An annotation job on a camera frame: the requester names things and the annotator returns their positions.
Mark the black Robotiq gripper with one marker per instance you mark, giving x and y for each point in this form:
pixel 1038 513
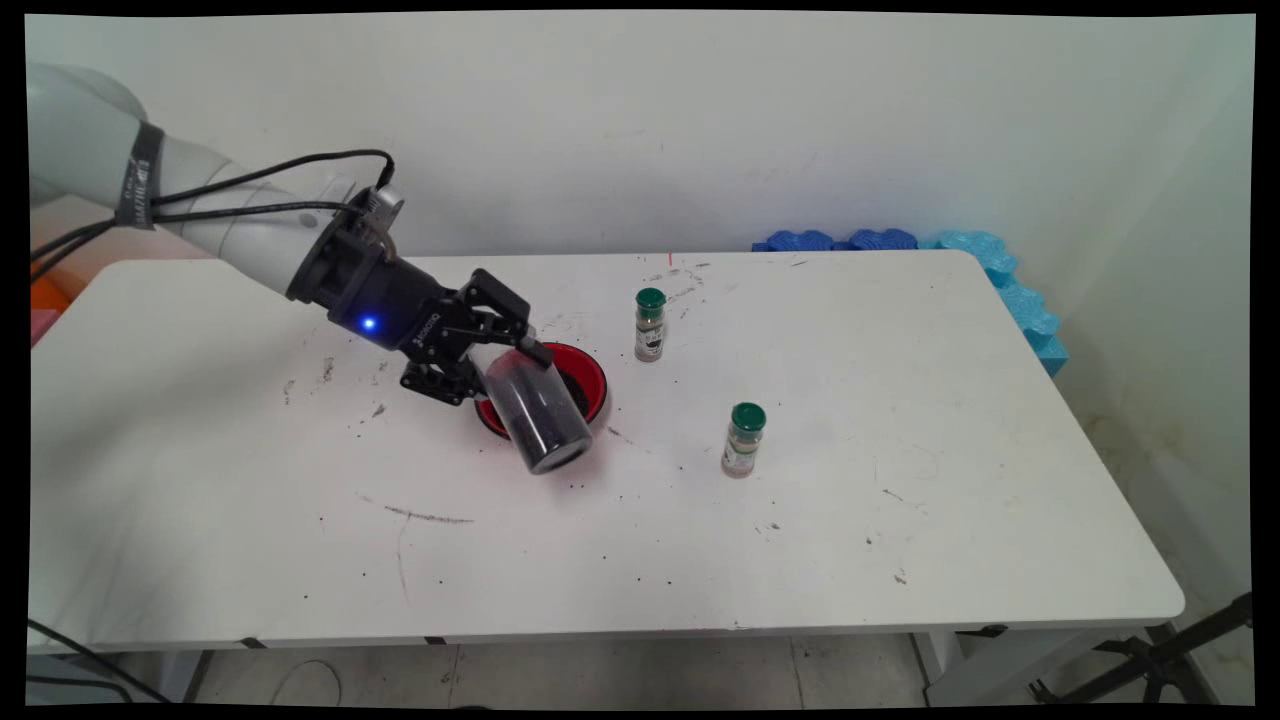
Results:
pixel 390 300

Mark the clear plastic jar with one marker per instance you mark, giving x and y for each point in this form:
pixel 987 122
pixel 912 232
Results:
pixel 545 420

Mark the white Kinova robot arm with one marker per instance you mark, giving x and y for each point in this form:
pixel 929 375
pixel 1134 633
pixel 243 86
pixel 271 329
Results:
pixel 240 230

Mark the red bowl with black rim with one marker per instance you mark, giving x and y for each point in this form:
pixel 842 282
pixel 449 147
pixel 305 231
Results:
pixel 597 385

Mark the green-lid spice bottle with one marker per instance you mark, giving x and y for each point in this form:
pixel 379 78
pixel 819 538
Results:
pixel 743 450
pixel 650 335

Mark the dark blue foam tile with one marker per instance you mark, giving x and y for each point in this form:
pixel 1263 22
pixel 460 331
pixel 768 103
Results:
pixel 800 241
pixel 882 240

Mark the orange box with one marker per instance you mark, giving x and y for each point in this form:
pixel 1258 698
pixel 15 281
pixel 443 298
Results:
pixel 45 293

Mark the pink object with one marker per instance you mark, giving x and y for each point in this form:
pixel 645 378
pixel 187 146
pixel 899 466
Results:
pixel 42 325

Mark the light blue foam tile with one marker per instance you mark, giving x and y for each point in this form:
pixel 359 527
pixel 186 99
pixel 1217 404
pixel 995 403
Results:
pixel 1025 310

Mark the black tripod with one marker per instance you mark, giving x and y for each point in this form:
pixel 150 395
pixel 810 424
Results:
pixel 1160 655

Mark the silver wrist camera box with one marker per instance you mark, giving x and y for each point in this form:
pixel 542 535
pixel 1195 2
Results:
pixel 385 205

